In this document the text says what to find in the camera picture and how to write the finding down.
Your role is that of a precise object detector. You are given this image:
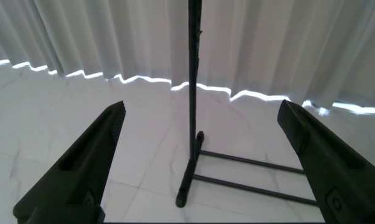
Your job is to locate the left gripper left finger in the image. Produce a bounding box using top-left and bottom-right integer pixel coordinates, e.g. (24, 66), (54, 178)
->
(12, 100), (126, 224)

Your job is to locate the black clothes rack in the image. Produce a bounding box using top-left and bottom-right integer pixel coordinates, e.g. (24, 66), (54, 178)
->
(175, 0), (318, 208)

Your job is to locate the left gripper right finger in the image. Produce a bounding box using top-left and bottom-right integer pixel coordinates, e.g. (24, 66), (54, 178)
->
(277, 99), (375, 224)

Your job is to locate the white curtain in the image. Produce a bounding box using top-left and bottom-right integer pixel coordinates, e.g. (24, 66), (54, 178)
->
(0, 0), (375, 116)

